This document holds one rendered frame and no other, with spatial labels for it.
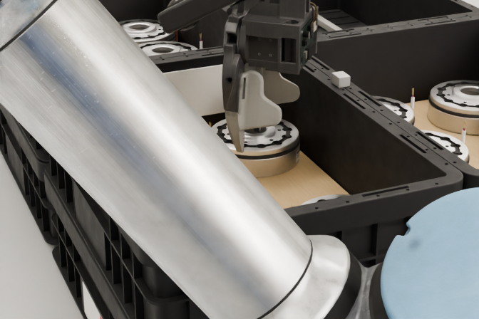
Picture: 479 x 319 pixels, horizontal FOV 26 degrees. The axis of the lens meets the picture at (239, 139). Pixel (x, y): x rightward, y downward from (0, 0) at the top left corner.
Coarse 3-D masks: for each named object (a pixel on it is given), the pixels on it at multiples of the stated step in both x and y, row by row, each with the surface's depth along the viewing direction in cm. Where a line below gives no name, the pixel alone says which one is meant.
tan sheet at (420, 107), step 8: (408, 104) 133; (416, 104) 133; (424, 104) 133; (416, 112) 130; (424, 112) 130; (416, 120) 128; (424, 120) 128; (424, 128) 126; (432, 128) 126; (440, 128) 126; (456, 136) 123; (472, 136) 123; (472, 144) 121; (472, 152) 119; (472, 160) 117
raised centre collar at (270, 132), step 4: (264, 128) 117; (268, 128) 116; (272, 128) 116; (264, 132) 115; (268, 132) 115; (272, 132) 115; (244, 136) 115; (248, 136) 114; (252, 136) 114; (256, 136) 114; (260, 136) 114; (264, 136) 115; (268, 136) 115; (272, 136) 116; (248, 140) 115; (252, 140) 114; (256, 140) 114; (260, 140) 115
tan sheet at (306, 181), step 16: (304, 160) 117; (272, 176) 114; (288, 176) 114; (304, 176) 114; (320, 176) 114; (272, 192) 110; (288, 192) 110; (304, 192) 110; (320, 192) 110; (336, 192) 110
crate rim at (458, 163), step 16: (368, 32) 128; (384, 32) 128; (400, 32) 129; (320, 64) 118; (368, 96) 108; (384, 112) 104; (416, 128) 101; (432, 144) 97; (448, 160) 94; (464, 176) 92
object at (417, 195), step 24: (312, 72) 116; (336, 96) 109; (384, 120) 102; (408, 144) 97; (432, 168) 94; (384, 192) 88; (408, 192) 88; (432, 192) 89; (312, 216) 85; (336, 216) 86; (360, 216) 87; (384, 216) 88; (144, 264) 82
